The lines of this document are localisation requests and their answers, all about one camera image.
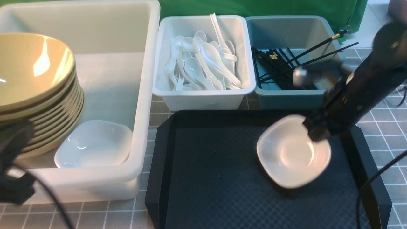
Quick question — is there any stack of yellow bowls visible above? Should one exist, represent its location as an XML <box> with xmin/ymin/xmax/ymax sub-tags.
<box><xmin>0</xmin><ymin>68</ymin><xmax>85</xmax><ymax>159</ymax></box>

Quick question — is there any white spoon red handle tip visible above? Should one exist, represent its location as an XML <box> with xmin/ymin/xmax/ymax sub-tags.
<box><xmin>292</xmin><ymin>60</ymin><xmax>343</xmax><ymax>87</ymax></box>

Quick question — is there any pile of white spoons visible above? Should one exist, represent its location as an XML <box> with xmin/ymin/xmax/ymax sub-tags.
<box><xmin>164</xmin><ymin>13</ymin><xmax>242</xmax><ymax>91</ymax></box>

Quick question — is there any white square dish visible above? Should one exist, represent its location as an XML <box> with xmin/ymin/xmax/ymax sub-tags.
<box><xmin>256</xmin><ymin>114</ymin><xmax>331</xmax><ymax>189</ymax></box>
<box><xmin>54</xmin><ymin>120</ymin><xmax>133</xmax><ymax>168</ymax></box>

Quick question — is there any black chopstick with gold band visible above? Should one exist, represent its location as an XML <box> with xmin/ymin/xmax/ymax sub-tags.
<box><xmin>271</xmin><ymin>30</ymin><xmax>348</xmax><ymax>66</ymax></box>

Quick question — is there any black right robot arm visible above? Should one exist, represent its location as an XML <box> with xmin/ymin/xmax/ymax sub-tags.
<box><xmin>303</xmin><ymin>21</ymin><xmax>406</xmax><ymax>142</ymax></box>

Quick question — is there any white spoon bin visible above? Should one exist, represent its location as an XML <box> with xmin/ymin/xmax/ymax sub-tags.
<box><xmin>152</xmin><ymin>15</ymin><xmax>256</xmax><ymax>111</ymax></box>

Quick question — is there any large white plastic bin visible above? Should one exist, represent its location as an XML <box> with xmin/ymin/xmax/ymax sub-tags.
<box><xmin>1</xmin><ymin>0</ymin><xmax>160</xmax><ymax>203</ymax></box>

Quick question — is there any black serving tray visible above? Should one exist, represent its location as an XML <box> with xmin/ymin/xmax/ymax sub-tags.
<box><xmin>144</xmin><ymin>110</ymin><xmax>378</xmax><ymax>229</ymax></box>

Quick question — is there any yellow noodle bowl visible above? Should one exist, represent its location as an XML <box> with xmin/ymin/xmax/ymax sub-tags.
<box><xmin>0</xmin><ymin>32</ymin><xmax>75</xmax><ymax>113</ymax></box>

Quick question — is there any bundle of black chopsticks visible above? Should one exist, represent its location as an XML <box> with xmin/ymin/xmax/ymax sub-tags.
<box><xmin>251</xmin><ymin>47</ymin><xmax>317</xmax><ymax>90</ymax></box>

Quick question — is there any black cable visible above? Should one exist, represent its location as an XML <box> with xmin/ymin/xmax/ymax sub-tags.
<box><xmin>355</xmin><ymin>149</ymin><xmax>407</xmax><ymax>229</ymax></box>

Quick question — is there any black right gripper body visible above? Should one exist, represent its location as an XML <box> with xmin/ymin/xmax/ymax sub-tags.
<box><xmin>302</xmin><ymin>106</ymin><xmax>342</xmax><ymax>142</ymax></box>

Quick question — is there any green cloth backdrop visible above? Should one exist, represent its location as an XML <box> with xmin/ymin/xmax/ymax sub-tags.
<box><xmin>160</xmin><ymin>0</ymin><xmax>367</xmax><ymax>32</ymax></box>

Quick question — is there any blue-grey chopstick bin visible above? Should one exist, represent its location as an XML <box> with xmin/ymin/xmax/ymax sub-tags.
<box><xmin>246</xmin><ymin>16</ymin><xmax>342</xmax><ymax>110</ymax></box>

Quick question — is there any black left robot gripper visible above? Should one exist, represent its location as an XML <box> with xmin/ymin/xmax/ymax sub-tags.
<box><xmin>0</xmin><ymin>119</ymin><xmax>35</xmax><ymax>205</ymax></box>

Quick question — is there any plain black chopstick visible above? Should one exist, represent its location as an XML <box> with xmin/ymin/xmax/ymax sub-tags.
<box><xmin>259</xmin><ymin>42</ymin><xmax>359</xmax><ymax>84</ymax></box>

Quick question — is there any white square dish in bin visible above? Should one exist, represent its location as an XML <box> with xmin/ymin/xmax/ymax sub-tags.
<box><xmin>54</xmin><ymin>120</ymin><xmax>133</xmax><ymax>168</ymax></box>

